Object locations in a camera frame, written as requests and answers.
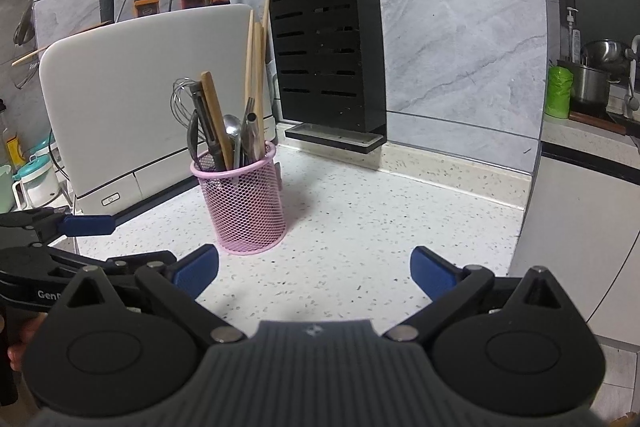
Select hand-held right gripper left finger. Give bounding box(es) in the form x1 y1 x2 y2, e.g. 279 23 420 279
47 243 247 344

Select bottle with yellow label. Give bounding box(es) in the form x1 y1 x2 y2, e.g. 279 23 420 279
0 99 26 168

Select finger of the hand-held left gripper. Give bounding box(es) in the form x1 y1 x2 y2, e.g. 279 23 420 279
0 207 116 244
0 246 177 282

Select steel bowl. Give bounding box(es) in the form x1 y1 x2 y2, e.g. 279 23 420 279
580 39 632 68

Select green plastic roll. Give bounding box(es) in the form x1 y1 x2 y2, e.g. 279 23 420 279
545 66 574 119

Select wooden-handled metal spoon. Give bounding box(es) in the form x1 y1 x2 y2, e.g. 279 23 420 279
222 113 243 170

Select white countertop appliance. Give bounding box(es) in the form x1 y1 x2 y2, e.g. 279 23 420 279
38 3 276 228

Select person's left hand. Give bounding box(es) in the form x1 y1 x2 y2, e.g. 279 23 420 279
7 315 39 371

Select grey handled peeler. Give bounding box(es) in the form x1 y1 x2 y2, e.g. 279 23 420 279
188 82 227 171

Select metal wire whisk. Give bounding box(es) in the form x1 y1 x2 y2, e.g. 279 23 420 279
171 78 203 170

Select hanging metal strainer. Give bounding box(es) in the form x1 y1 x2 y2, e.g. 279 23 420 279
12 2 37 90

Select thin wooden board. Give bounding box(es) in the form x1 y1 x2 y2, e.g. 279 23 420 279
12 21 114 68

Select soap dispenser bottle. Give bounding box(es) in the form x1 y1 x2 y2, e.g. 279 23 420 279
566 7 582 64

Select steel cooking pot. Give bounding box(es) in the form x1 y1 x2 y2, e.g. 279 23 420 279
570 64 612 105

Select white base cabinet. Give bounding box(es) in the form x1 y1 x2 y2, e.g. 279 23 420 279
509 142 640 348

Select white jug with teal lid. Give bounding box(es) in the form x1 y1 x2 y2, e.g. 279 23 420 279
12 155 65 211

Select wooden cutting board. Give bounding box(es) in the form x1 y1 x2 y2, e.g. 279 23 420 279
569 109 628 135

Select pink mesh utensil cup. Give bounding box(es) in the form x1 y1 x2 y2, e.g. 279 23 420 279
190 141 287 256

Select black knife block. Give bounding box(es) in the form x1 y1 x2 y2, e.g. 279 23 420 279
266 0 388 156

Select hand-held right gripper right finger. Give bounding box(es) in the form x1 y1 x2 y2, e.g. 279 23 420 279
383 245 584 344

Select wooden-handled dark fork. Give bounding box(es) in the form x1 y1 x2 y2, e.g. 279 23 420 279
241 99 267 162

